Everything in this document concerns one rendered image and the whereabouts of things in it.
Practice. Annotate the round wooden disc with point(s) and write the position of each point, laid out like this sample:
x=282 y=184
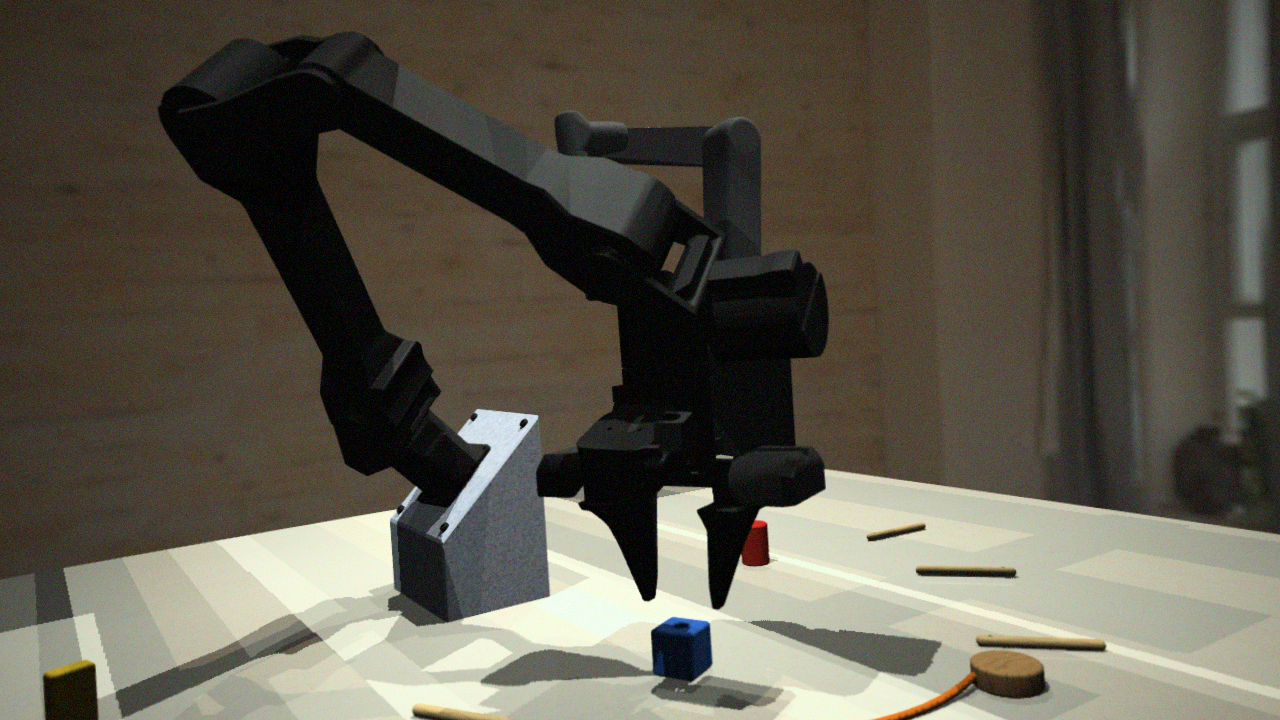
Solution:
x=1008 y=674

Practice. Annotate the red cylinder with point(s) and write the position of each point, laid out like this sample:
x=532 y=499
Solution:
x=755 y=551

